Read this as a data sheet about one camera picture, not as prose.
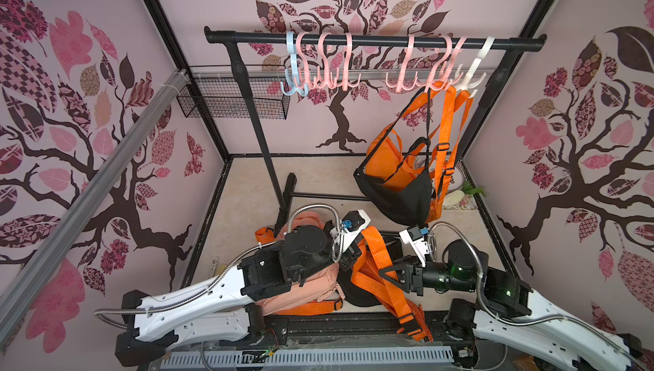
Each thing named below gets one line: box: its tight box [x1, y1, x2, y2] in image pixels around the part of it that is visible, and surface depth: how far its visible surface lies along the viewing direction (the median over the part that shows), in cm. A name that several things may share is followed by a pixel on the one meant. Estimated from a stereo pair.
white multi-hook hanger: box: [453, 36, 496, 98], surface depth 54 cm
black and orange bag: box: [337, 226, 414, 320], surface depth 64 cm
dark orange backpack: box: [350, 225, 434, 343], surface depth 65 cm
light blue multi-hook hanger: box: [280, 31, 309, 97], surface depth 53 cm
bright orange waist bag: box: [366, 80, 474, 223], surface depth 66 cm
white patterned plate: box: [447, 161, 465, 194], surface depth 112 cm
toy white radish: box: [442, 180, 487, 207], surface depth 104 cm
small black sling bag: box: [353, 86, 433, 229], surface depth 72 cm
